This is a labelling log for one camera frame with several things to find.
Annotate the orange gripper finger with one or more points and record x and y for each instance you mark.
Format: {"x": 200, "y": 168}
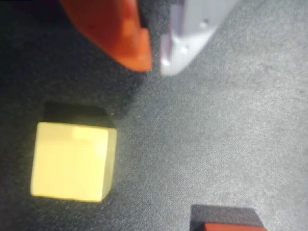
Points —
{"x": 115, "y": 31}

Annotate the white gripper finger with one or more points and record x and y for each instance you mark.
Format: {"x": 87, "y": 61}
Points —
{"x": 192, "y": 31}

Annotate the yellow cube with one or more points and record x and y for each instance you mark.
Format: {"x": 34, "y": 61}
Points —
{"x": 72, "y": 163}

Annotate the red cube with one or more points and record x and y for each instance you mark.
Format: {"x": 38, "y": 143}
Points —
{"x": 228, "y": 227}

